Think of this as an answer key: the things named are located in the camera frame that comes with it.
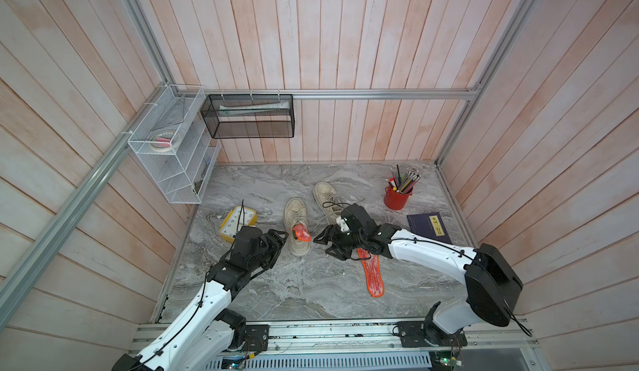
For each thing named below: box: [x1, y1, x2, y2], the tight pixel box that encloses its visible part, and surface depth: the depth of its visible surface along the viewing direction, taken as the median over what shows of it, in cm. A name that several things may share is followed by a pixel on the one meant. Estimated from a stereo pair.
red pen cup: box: [383, 185, 414, 211], surface depth 103 cm
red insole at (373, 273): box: [356, 247, 386, 298], surface depth 86 cm
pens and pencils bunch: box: [385, 163, 422, 194], surface depth 98 cm
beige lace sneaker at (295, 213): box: [283, 197, 312, 257], surface depth 93 cm
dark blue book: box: [406, 212, 453, 245], surface depth 100 cm
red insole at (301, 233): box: [292, 223, 313, 242], surface depth 83 cm
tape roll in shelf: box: [148, 131, 182, 154], surface depth 75 cm
